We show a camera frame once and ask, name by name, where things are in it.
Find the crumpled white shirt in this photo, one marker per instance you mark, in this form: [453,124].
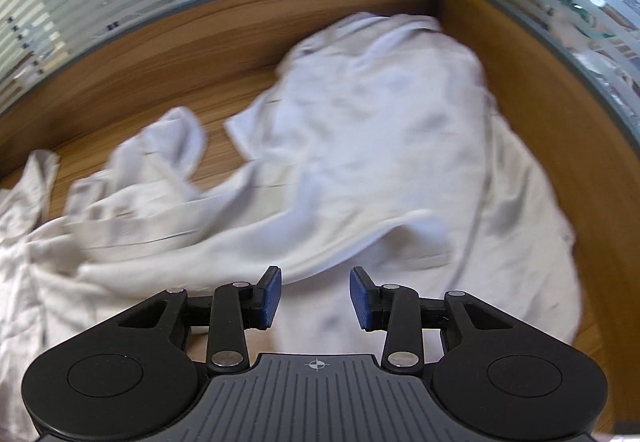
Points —
[20,282]

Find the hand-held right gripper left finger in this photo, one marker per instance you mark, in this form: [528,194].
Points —
[270,297]

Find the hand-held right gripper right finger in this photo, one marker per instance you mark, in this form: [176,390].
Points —
[361,297]

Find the white button shirt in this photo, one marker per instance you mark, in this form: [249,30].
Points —
[375,137]

